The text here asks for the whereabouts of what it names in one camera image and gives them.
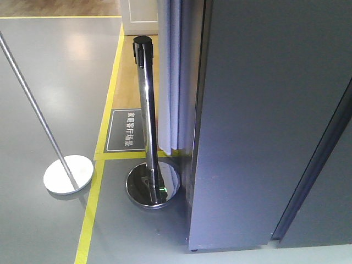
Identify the white fridge door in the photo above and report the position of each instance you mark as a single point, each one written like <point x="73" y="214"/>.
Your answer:
<point x="275" y="73"/>

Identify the dark grey open fridge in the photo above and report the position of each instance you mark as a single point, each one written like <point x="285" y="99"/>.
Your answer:
<point x="319" y="211"/>

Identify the dark floor sign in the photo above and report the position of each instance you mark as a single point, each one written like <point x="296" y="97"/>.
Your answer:
<point x="125" y="131"/>

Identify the chrome stanchion black top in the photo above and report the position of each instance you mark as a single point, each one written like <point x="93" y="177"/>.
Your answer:
<point x="154" y="183"/>

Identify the light blue curtain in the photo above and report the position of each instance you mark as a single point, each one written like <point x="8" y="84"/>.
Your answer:
<point x="179" y="30"/>

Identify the white panelled cabinet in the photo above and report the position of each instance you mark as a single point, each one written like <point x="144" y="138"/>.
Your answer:
<point x="139" y="17"/>

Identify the yellow floor tape line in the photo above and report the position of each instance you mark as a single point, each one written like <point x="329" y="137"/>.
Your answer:
<point x="114" y="229"/>

